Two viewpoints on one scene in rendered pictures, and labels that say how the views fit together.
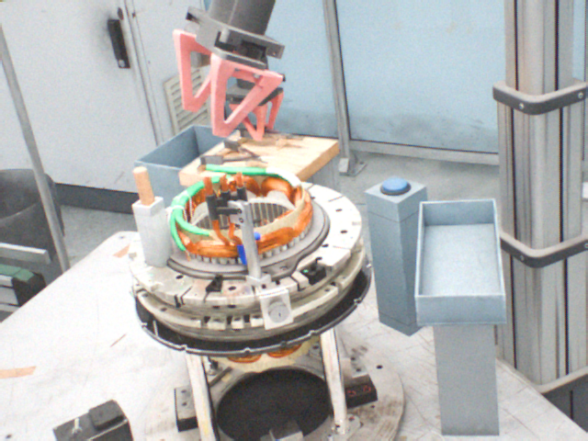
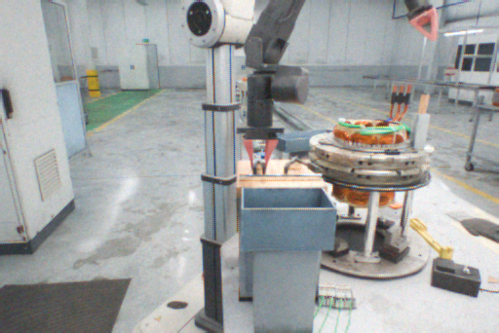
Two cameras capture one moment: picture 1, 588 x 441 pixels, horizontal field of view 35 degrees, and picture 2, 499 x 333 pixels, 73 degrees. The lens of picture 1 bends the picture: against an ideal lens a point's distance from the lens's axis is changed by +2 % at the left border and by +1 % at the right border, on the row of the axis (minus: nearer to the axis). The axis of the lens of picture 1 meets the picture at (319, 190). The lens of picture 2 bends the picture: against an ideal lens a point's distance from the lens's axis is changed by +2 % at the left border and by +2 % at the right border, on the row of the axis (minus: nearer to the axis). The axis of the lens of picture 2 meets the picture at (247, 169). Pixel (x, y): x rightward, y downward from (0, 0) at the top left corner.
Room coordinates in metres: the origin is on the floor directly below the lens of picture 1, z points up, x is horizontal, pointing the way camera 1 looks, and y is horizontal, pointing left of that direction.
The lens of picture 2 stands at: (1.92, 0.66, 1.31)
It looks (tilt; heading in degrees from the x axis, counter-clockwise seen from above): 18 degrees down; 235
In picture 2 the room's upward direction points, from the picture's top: straight up
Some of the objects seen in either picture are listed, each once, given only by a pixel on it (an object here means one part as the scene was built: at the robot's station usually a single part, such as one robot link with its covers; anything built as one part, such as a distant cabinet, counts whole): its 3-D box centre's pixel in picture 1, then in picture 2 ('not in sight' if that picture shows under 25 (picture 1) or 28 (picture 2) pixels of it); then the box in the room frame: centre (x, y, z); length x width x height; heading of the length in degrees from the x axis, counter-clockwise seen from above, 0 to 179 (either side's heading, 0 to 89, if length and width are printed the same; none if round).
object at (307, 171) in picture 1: (260, 163); (277, 176); (1.44, 0.09, 1.05); 0.20 x 0.19 x 0.02; 55
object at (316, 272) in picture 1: (312, 272); not in sight; (1.00, 0.02, 1.09); 0.03 x 0.02 x 0.02; 132
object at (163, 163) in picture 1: (201, 215); (283, 262); (1.52, 0.22, 0.92); 0.17 x 0.11 x 0.28; 145
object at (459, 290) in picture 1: (464, 331); (305, 171); (1.07, -0.17, 0.92); 0.25 x 0.11 x 0.28; 170
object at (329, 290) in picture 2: not in sight; (334, 294); (1.39, 0.25, 0.80); 0.10 x 0.05 x 0.04; 134
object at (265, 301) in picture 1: (275, 305); not in sight; (0.97, 0.07, 1.07); 0.04 x 0.02 x 0.05; 103
